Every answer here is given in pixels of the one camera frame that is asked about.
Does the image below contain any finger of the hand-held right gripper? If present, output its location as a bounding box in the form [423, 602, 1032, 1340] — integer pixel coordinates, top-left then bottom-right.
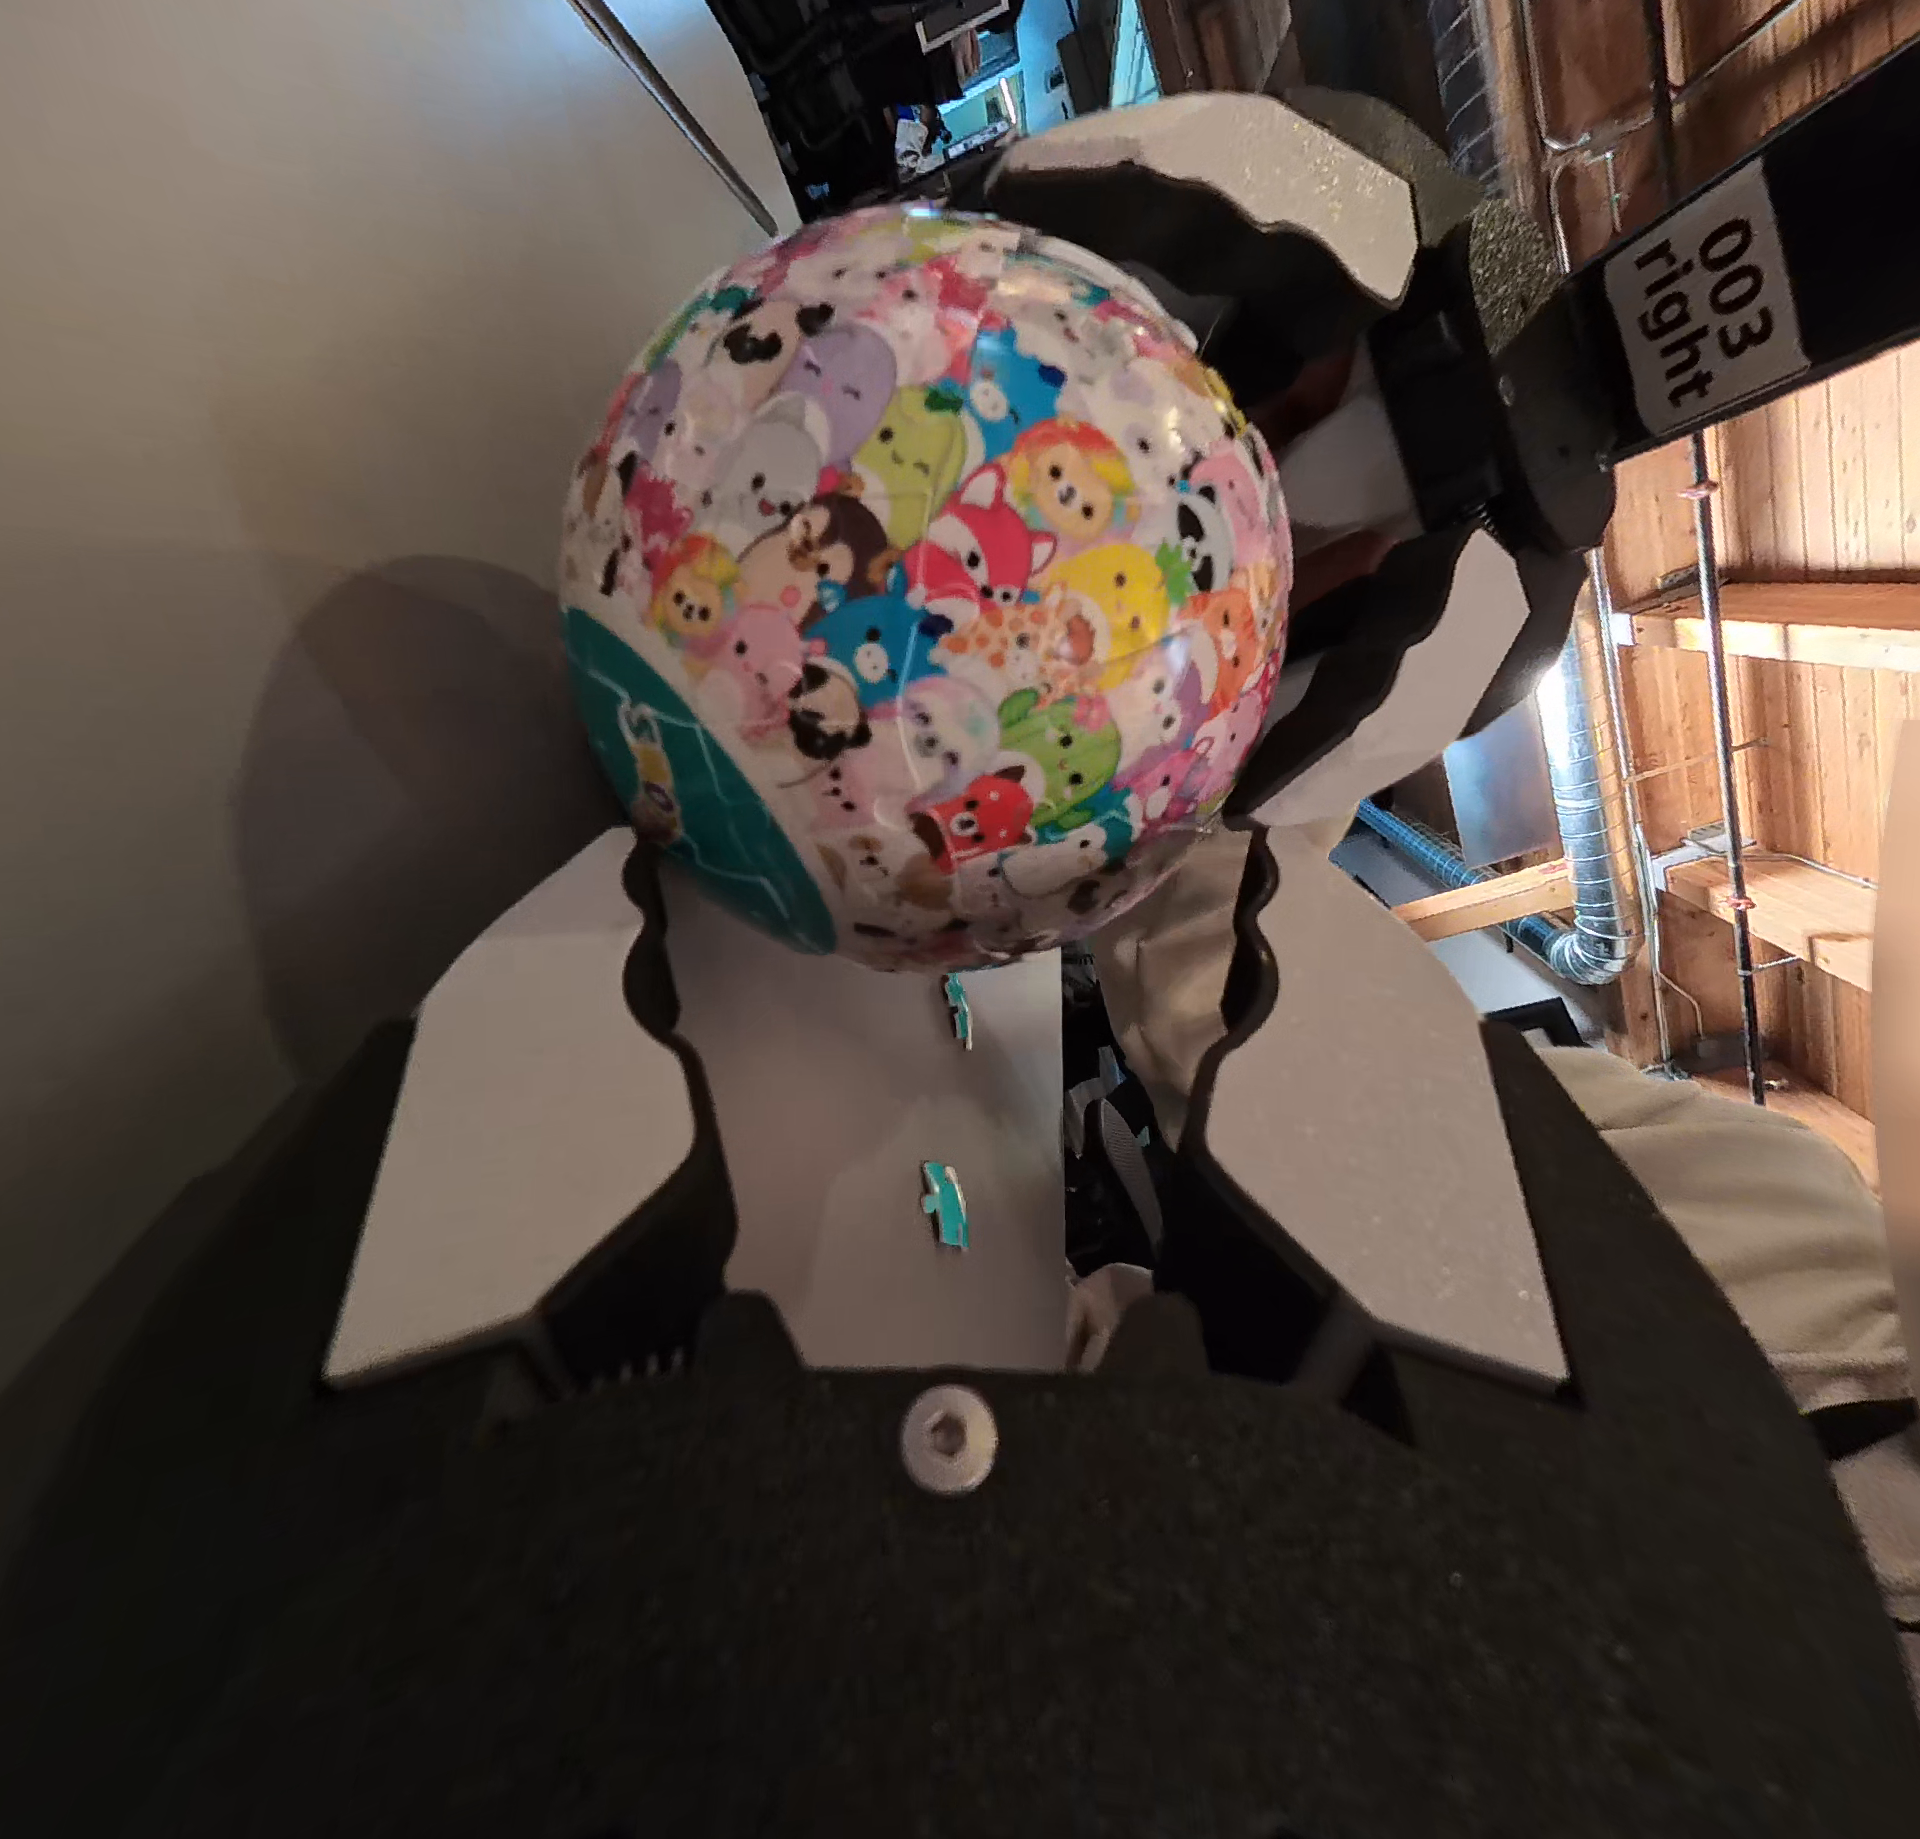
[981, 89, 1426, 361]
[1220, 525, 1597, 832]

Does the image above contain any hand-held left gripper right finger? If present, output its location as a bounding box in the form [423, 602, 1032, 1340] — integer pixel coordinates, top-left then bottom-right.
[1158, 819, 1574, 1405]

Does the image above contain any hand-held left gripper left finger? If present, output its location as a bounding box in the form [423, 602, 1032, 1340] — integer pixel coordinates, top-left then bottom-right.
[321, 826, 738, 1404]

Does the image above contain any colourful puzzle ball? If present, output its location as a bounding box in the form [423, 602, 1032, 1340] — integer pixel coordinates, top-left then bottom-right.
[559, 202, 1292, 980]

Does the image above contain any silver ventilation duct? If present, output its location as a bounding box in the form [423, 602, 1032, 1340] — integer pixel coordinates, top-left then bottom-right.
[1536, 623, 1653, 985]

